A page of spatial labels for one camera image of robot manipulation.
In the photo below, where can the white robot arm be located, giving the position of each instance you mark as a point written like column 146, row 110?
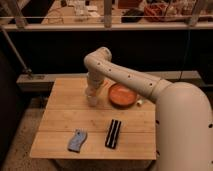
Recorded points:
column 183, row 113

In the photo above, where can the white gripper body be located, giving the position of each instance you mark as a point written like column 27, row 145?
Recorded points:
column 93, row 86

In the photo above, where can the wooden table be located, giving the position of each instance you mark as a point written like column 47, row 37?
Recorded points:
column 67, row 110

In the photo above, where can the white ceramic cup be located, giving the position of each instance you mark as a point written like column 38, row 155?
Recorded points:
column 92, row 100

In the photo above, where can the black striped block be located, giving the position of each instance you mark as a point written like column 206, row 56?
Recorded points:
column 112, row 135

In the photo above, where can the metal railing frame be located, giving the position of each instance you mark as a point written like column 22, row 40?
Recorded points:
column 53, row 36

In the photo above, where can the orange plate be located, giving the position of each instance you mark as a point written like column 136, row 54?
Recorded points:
column 121, row 96

